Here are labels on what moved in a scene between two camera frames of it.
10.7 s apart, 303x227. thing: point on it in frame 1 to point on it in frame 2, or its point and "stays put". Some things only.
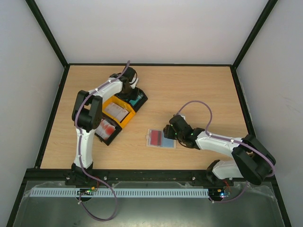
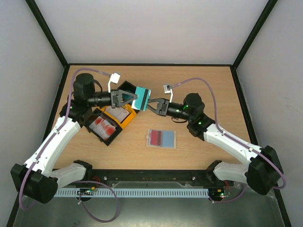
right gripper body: [169, 131] to [164, 107]
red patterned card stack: [105, 129] stays put
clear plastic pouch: [155, 138] stays put
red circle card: [156, 137] stays put
